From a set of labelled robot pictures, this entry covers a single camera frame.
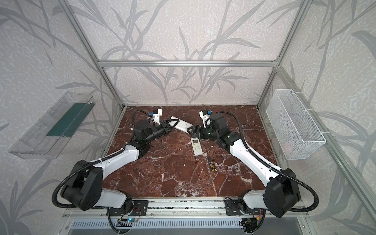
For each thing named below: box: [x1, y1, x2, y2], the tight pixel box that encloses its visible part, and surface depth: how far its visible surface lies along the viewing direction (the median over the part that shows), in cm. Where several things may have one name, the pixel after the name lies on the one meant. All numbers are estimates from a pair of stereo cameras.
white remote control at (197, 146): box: [190, 137, 204, 157], surface depth 98 cm
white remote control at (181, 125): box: [168, 116, 193, 134], surface depth 79 cm
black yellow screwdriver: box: [207, 156, 215, 172], surface depth 89 cm
